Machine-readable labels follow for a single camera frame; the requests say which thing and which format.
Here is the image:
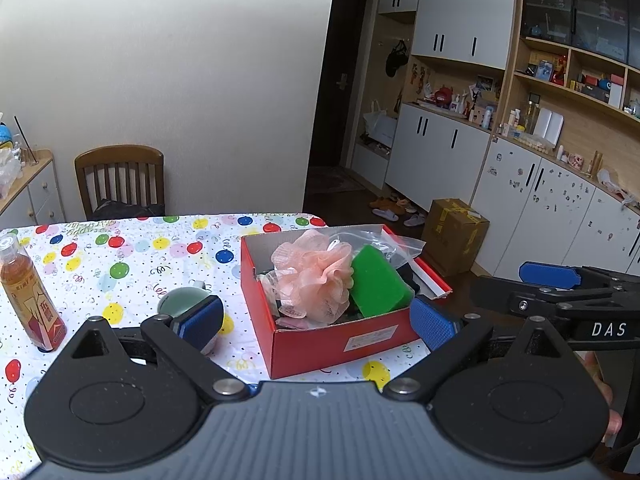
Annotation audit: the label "green sponge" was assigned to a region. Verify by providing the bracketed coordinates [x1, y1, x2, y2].
[348, 244, 413, 318]

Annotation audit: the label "thin black stick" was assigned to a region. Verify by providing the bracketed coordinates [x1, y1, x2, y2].
[14, 116, 38, 167]

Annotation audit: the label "green ceramic cup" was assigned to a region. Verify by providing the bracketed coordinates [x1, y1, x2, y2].
[156, 280, 223, 356]

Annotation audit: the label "dark door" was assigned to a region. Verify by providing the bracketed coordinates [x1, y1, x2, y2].
[309, 0, 373, 168]

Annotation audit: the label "tan slippers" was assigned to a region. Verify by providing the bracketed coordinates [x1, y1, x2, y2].
[370, 196, 407, 215]

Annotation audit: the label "wooden chair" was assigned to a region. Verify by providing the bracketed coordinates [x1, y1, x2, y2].
[75, 145, 166, 221]

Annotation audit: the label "wooden side cabinet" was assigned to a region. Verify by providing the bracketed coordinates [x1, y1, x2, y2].
[0, 149, 66, 228]

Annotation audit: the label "black hanging bag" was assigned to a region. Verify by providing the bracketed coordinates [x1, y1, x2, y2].
[385, 40, 410, 77]

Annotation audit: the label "dark cloth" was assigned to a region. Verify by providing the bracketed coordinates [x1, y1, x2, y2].
[92, 199, 166, 221]

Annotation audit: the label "white wooden cabinet unit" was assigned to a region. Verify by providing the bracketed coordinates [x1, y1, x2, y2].
[350, 0, 640, 281]

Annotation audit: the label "white tote bag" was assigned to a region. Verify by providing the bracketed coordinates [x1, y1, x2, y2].
[363, 101, 398, 145]

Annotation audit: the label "tea bottle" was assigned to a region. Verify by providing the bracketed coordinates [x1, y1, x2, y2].
[0, 232, 67, 352]

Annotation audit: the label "door mat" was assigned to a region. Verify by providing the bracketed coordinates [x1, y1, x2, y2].
[306, 166, 368, 195]

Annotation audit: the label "cardboard box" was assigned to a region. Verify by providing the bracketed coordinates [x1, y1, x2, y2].
[421, 198, 491, 276]

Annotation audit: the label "red shoe box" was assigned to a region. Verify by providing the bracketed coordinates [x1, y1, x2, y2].
[240, 225, 453, 380]

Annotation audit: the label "clear plastic bag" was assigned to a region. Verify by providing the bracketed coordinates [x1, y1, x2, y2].
[0, 152, 23, 198]
[320, 225, 426, 271]

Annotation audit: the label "pink bath pouf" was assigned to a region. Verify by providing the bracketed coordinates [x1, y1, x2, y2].
[271, 230, 355, 320]

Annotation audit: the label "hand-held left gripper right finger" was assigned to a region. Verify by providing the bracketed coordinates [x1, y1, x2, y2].
[383, 295, 572, 404]

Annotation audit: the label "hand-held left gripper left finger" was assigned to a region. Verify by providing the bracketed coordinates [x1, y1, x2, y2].
[74, 295, 251, 404]

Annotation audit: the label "balloon print tablecloth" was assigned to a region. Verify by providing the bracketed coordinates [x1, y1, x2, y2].
[0, 212, 436, 480]

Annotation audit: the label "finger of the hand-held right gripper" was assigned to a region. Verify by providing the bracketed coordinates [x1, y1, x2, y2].
[519, 261, 584, 288]
[470, 275, 571, 330]

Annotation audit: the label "person's right hand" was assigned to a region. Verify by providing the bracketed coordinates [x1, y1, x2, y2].
[581, 351, 624, 450]

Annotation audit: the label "filled clear plastic bag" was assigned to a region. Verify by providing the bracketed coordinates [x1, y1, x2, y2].
[0, 152, 23, 198]

